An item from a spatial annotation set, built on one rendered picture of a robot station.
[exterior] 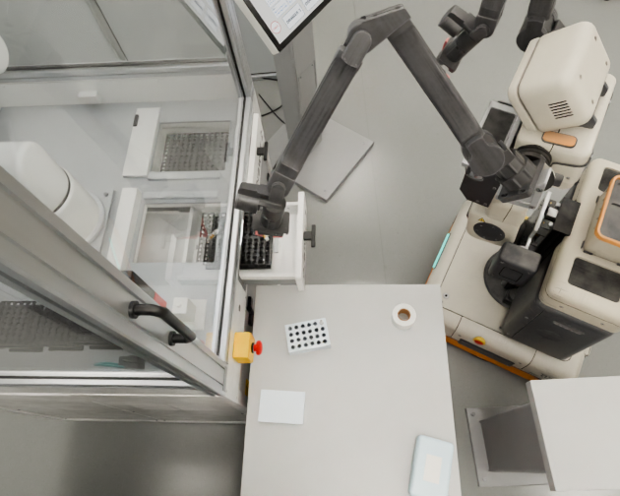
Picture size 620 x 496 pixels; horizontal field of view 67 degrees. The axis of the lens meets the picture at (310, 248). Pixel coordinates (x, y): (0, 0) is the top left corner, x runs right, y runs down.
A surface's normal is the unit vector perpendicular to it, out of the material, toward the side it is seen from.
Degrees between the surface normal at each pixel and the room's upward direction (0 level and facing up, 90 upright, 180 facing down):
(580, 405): 0
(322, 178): 3
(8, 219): 90
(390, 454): 0
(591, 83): 48
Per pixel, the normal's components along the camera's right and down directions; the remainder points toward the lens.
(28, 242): 1.00, -0.01
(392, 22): -0.06, 0.57
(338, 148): -0.04, -0.40
